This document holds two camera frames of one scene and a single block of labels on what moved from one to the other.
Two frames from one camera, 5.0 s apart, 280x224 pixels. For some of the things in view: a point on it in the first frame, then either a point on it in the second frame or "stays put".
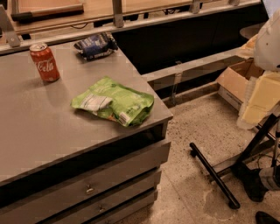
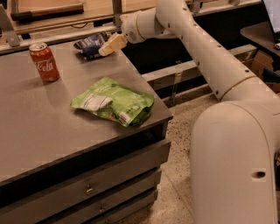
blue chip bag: x=97 y=45 stays put
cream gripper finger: x=262 y=93 to x=116 y=42
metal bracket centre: x=117 y=10 stays put
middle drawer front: x=111 y=199 stays put
